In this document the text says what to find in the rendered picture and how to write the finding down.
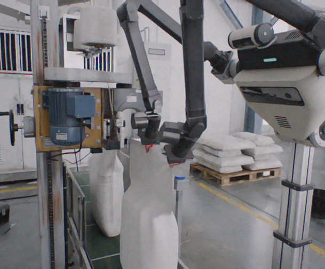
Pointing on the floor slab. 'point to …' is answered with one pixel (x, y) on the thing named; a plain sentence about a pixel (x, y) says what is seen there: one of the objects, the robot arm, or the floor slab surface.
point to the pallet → (251, 175)
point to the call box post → (179, 216)
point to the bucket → (322, 204)
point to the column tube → (53, 32)
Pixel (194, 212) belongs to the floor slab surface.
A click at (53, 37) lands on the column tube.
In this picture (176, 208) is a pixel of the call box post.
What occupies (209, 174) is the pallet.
